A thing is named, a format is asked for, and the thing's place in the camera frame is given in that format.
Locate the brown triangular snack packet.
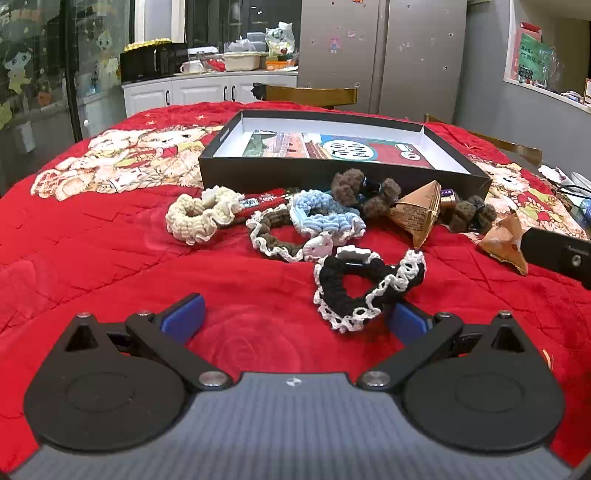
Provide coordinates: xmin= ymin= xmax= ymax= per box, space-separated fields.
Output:
xmin=390 ymin=180 xmax=445 ymax=249

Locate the glass door with stickers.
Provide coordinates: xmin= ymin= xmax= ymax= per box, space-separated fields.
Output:
xmin=0 ymin=0 xmax=134 ymax=185

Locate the silver refrigerator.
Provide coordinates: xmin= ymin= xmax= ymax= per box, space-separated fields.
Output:
xmin=297 ymin=0 xmax=468 ymax=125

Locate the orange triangular snack packet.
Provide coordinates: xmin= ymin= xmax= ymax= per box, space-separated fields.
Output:
xmin=477 ymin=213 xmax=529 ymax=277

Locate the red lighter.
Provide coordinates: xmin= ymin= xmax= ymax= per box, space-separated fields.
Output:
xmin=238 ymin=187 xmax=301 ymax=217

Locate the black microwave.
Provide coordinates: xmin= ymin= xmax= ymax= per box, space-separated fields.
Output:
xmin=120 ymin=42 xmax=188 ymax=84

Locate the white wall shelf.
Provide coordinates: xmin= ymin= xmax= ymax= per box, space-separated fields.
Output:
xmin=503 ymin=0 xmax=591 ymax=109

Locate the brown scrunchie white trim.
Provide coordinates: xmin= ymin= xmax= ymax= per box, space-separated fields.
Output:
xmin=246 ymin=205 xmax=333 ymax=264

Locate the white crumpled paper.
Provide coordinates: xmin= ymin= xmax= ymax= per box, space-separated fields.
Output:
xmin=538 ymin=165 xmax=573 ymax=185

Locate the dark brown fluffy scrunchie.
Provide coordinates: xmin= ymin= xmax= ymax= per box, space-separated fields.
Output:
xmin=330 ymin=168 xmax=402 ymax=219
xmin=445 ymin=195 xmax=498 ymax=234

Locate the black cable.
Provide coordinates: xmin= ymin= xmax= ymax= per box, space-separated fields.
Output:
xmin=551 ymin=184 xmax=591 ymax=204

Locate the red and green gift bag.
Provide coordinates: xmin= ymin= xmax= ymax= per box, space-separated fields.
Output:
xmin=505 ymin=22 xmax=555 ymax=86

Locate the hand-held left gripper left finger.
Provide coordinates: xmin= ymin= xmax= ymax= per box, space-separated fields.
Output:
xmin=62 ymin=293 xmax=234 ymax=391

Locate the beige plastic basin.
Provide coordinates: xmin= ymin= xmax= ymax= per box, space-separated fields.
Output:
xmin=223 ymin=52 xmax=269 ymax=72

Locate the black scrunchie white trim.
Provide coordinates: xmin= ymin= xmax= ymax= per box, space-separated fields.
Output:
xmin=313 ymin=246 xmax=426 ymax=333

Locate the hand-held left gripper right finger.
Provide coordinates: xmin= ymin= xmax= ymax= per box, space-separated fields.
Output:
xmin=355 ymin=302 xmax=533 ymax=391

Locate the white and green bag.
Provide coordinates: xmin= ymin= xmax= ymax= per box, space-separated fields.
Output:
xmin=264 ymin=21 xmax=296 ymax=58

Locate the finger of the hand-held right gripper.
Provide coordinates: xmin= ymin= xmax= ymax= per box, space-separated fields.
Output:
xmin=521 ymin=226 xmax=591 ymax=291

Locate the cream knitted scrunchie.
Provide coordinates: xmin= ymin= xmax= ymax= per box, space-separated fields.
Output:
xmin=165 ymin=185 xmax=245 ymax=245

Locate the blue knitted scrunchie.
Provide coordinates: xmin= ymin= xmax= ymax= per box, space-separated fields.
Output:
xmin=288 ymin=190 xmax=368 ymax=241

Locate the red printed blanket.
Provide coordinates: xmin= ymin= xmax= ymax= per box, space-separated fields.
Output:
xmin=0 ymin=100 xmax=591 ymax=480

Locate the black cardboard box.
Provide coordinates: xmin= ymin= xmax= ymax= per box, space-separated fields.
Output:
xmin=198 ymin=110 xmax=492 ymax=204

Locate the white kitchen cabinet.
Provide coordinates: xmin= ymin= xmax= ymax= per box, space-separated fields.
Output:
xmin=121 ymin=71 xmax=298 ymax=120

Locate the wooden chair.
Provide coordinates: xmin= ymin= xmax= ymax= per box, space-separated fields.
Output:
xmin=253 ymin=82 xmax=358 ymax=110
xmin=424 ymin=113 xmax=542 ymax=168

